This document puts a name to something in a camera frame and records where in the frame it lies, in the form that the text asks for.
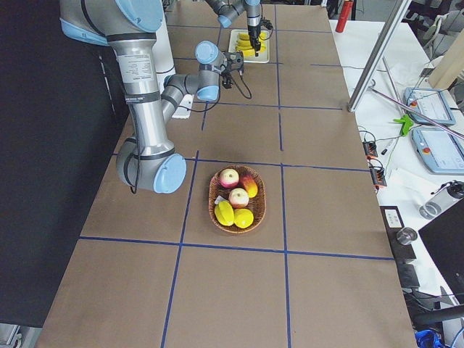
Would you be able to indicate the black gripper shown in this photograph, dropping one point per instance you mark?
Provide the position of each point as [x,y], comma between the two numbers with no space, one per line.
[235,58]
[252,24]

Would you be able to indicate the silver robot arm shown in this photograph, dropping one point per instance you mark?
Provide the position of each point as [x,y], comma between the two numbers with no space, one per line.
[148,159]
[227,12]

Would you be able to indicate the brown wicker basket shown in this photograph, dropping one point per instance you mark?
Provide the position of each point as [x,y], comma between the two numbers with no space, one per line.
[257,204]

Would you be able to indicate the white bear tray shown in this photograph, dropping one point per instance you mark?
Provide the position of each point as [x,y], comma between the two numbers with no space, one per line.
[264,39]

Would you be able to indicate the red cylinder bottle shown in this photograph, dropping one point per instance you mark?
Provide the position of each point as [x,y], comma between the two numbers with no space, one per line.
[344,15]

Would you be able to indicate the pale pink apple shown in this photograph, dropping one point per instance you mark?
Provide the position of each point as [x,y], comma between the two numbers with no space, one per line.
[229,178]

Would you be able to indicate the dark red apple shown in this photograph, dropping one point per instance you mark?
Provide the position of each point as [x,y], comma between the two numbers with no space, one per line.
[248,183]

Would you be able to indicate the red peach apple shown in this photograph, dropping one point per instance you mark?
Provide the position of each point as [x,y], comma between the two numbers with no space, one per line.
[238,198]

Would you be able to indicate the yellow starfruit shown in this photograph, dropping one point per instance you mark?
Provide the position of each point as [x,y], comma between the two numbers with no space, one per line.
[224,213]

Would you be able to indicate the yellow lemon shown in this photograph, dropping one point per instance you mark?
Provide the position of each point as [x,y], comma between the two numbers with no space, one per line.
[243,218]

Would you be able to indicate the green clamp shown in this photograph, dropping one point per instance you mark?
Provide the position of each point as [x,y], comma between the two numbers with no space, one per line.
[406,124]

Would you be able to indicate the upper teach pendant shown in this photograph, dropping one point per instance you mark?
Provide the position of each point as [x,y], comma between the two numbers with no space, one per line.
[430,102]

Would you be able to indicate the teach pendant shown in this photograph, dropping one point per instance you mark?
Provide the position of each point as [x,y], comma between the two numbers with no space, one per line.
[430,102]
[440,152]

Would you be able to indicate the lower teach pendant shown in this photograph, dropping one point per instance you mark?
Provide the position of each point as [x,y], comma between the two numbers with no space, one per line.
[440,152]

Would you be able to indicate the metal rod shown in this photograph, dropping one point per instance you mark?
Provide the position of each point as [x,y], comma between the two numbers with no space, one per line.
[399,101]

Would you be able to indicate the metal cylinder weight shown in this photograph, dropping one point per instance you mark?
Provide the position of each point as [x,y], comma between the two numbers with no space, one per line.
[406,236]

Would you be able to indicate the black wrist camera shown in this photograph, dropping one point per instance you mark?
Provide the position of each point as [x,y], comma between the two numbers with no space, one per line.
[266,24]
[227,80]

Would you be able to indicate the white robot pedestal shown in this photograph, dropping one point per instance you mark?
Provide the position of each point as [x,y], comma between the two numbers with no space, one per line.
[164,67]

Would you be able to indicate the aluminium frame post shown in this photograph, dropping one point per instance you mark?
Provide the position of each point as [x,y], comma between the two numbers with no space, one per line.
[384,37]

